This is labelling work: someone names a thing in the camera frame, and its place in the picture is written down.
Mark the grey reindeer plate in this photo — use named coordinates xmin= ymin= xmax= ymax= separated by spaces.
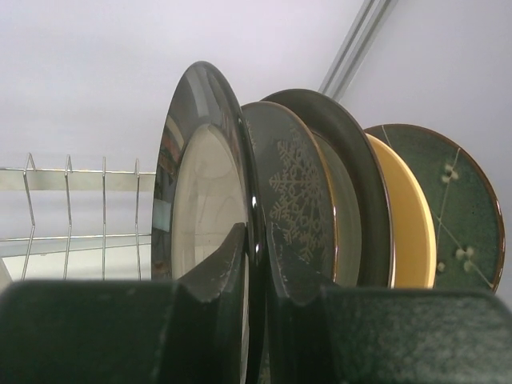
xmin=242 ymin=101 xmax=338 ymax=279

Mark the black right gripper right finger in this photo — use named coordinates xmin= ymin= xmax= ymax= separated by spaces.
xmin=266 ymin=224 xmax=511 ymax=383

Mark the dark green floral plate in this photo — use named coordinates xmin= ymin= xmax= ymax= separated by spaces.
xmin=366 ymin=123 xmax=506 ymax=292

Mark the right aluminium frame post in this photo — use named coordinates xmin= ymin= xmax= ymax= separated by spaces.
xmin=318 ymin=0 xmax=398 ymax=101

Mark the yellow bear plate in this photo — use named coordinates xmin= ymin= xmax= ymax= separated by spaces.
xmin=367 ymin=134 xmax=437 ymax=289

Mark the striped rim round plate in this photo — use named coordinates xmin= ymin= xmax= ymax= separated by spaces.
xmin=150 ymin=61 xmax=266 ymax=383

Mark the brown rimmed cream plate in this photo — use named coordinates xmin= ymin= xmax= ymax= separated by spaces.
xmin=266 ymin=89 xmax=395 ymax=288

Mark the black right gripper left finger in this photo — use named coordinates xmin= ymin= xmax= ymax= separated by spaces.
xmin=1 ymin=223 xmax=246 ymax=383

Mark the metal dish rack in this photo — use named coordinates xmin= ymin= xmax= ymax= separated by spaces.
xmin=1 ymin=155 xmax=155 ymax=285

